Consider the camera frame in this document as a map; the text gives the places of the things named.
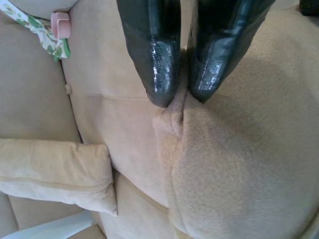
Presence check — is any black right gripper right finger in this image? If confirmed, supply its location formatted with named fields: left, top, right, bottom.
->
left=187, top=0, right=275, bottom=104

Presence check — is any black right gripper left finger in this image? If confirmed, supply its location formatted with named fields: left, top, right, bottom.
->
left=116, top=0, right=181, bottom=109

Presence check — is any large beige fleece pillow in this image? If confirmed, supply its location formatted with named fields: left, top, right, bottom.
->
left=61, top=4, right=319, bottom=239

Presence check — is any beige fabric sofa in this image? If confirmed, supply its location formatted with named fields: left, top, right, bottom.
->
left=0, top=11, right=175, bottom=239

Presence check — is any beige rectangular zippered pillow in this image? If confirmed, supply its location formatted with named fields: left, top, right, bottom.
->
left=0, top=138, right=118, bottom=216

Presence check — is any pink plastic clip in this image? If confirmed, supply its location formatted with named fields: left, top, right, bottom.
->
left=50, top=11, right=71, bottom=39

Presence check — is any green white patterned cloth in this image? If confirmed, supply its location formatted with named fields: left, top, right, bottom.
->
left=0, top=2, right=72, bottom=62

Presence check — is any pale grey cushion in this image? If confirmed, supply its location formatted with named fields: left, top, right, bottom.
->
left=0, top=0, right=78, bottom=20

